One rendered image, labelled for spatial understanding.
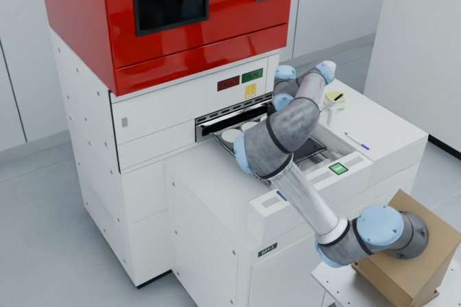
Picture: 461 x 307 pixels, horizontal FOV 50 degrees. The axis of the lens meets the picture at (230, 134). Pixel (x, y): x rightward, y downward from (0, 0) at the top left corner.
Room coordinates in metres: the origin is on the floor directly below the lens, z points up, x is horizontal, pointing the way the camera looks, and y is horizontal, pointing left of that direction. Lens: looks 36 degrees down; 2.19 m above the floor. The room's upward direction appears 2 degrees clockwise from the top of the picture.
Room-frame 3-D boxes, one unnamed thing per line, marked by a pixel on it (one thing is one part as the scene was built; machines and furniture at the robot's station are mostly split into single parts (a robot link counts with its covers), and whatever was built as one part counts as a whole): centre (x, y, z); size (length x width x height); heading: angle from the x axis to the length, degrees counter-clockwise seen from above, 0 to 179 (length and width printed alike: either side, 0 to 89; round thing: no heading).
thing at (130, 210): (2.10, 0.33, 0.41); 0.82 x 0.71 x 0.82; 126
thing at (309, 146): (1.75, -0.16, 0.90); 0.34 x 0.34 x 0.01; 36
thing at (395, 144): (1.90, -0.53, 0.89); 0.62 x 0.35 x 0.14; 36
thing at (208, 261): (1.72, -0.29, 0.41); 0.97 x 0.64 x 0.82; 126
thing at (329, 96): (1.93, -0.47, 1.00); 0.07 x 0.07 x 0.07; 17
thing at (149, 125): (1.82, 0.13, 1.02); 0.82 x 0.03 x 0.40; 126
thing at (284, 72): (1.58, -0.19, 1.29); 0.09 x 0.08 x 0.11; 178
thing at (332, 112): (1.81, -0.42, 1.03); 0.06 x 0.04 x 0.13; 36
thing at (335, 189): (1.42, -0.32, 0.89); 0.55 x 0.09 x 0.14; 126
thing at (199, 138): (1.92, -0.03, 0.89); 0.44 x 0.02 x 0.10; 126
